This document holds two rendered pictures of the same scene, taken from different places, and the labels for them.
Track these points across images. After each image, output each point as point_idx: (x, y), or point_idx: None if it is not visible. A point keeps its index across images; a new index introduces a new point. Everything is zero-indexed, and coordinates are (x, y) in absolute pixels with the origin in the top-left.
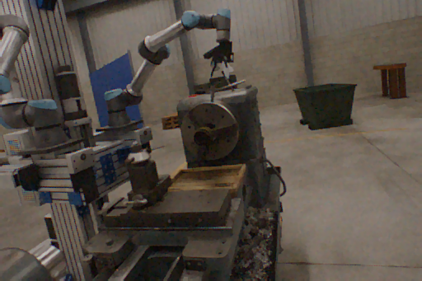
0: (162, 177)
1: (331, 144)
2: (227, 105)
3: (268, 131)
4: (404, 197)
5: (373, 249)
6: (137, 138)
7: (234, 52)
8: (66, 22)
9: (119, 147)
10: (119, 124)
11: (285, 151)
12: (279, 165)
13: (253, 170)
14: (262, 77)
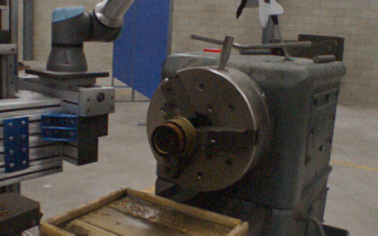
0: (18, 207)
1: None
2: (252, 84)
3: (368, 148)
4: None
5: None
6: (81, 104)
7: (352, 1)
8: None
9: (48, 110)
10: (62, 71)
11: None
12: (364, 215)
13: (274, 233)
14: None
